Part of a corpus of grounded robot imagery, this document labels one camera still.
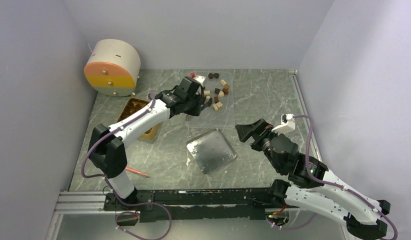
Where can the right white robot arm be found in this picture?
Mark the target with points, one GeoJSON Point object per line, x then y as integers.
{"type": "Point", "coordinates": [311, 185]}

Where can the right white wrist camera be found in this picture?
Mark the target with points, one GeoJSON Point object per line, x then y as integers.
{"type": "Point", "coordinates": [286, 126]}

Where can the round pastel drawer box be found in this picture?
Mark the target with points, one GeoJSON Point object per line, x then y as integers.
{"type": "Point", "coordinates": [113, 68]}

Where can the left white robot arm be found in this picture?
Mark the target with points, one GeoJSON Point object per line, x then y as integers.
{"type": "Point", "coordinates": [107, 146]}

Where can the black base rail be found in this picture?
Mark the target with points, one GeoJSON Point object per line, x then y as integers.
{"type": "Point", "coordinates": [225, 203]}

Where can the red pen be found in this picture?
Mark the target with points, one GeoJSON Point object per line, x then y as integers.
{"type": "Point", "coordinates": [131, 170]}

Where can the square silver metal lid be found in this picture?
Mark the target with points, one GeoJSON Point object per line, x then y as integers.
{"type": "Point", "coordinates": [211, 150]}

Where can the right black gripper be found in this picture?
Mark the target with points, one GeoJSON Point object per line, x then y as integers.
{"type": "Point", "coordinates": [258, 130]}

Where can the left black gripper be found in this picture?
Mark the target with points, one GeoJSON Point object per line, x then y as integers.
{"type": "Point", "coordinates": [196, 111]}

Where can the gold chocolate box tray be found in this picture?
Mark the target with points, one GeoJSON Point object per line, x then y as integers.
{"type": "Point", "coordinates": [134, 108]}

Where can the clear plastic tray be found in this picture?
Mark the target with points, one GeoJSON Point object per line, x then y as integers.
{"type": "Point", "coordinates": [212, 116]}

